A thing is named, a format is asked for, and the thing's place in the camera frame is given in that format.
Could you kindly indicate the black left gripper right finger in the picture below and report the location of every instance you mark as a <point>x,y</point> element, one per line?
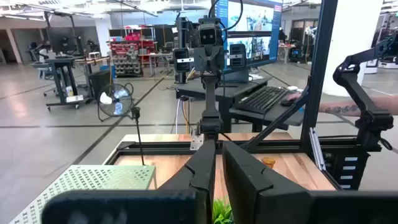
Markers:
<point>248,193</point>

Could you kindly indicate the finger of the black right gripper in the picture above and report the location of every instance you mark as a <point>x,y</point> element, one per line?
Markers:
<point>182,60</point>
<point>237,56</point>

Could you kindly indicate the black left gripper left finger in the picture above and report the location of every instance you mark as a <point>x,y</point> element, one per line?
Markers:
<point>192,186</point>

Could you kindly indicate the amber glass candle holder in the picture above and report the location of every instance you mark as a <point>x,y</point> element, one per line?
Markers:
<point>268,161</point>

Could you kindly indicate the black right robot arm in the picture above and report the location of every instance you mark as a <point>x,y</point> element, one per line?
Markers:
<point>211,93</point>

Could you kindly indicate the person's forearm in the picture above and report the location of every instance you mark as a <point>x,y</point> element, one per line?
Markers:
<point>342,108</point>

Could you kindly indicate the black computer desk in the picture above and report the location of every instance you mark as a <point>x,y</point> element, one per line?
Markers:
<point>217,90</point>

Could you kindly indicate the green potted plant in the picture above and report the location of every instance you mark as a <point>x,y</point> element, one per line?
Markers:
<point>222,213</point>

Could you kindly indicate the large computer monitor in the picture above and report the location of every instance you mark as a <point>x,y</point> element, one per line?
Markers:
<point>248,18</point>

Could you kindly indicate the black keyboard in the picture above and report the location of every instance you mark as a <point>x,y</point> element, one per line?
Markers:
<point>262,99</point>

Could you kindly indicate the red parts bin rack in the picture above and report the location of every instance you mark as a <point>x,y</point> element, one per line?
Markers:
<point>130,53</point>

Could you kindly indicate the black computer mouse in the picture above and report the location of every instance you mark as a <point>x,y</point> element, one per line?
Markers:
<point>287,102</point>

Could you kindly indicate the person's hand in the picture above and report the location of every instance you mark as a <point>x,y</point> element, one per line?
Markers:
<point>293,96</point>

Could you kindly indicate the black keyboard tray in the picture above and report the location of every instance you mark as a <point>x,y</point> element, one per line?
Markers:
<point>280,118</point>

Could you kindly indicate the black floor fan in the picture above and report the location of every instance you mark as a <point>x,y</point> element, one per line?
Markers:
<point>107,99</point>

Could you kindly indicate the black box with white labels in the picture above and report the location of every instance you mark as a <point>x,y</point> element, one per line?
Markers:
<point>334,174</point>

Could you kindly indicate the green perforated metal shelf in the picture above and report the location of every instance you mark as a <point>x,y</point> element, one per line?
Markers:
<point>93,177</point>

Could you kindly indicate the black rolling workstation stand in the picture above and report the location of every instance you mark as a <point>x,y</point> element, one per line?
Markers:
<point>63,81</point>

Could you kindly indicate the silver metal bracket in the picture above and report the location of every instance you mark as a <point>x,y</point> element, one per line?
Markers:
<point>196,143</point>

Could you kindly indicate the black aluminium table frame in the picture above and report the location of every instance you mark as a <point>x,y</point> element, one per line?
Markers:
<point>168,148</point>

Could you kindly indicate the silver aluminium rail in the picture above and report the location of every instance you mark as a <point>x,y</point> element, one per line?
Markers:
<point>317,149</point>

